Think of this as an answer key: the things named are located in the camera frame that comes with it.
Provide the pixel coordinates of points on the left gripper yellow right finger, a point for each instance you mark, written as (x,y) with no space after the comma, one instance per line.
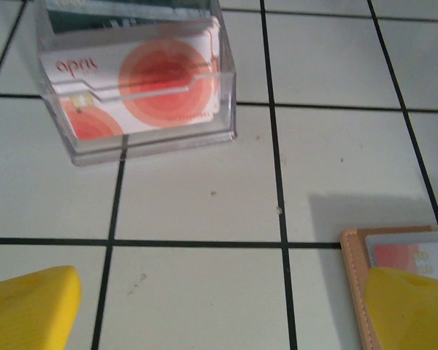
(412,313)

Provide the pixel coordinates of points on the teal card stack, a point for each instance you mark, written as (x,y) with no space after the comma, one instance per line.
(95,18)

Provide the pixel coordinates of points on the red circle card stack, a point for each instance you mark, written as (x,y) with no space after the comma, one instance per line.
(160,76)

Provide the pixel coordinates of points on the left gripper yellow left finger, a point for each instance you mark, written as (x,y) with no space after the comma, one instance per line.
(29,310)

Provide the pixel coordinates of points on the clear acrylic card box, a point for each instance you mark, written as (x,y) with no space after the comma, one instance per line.
(149,146)

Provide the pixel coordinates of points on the tan leather card holder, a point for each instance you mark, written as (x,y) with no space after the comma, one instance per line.
(354,262)

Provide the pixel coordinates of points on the red circle credit card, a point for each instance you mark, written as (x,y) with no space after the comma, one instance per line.
(398,257)

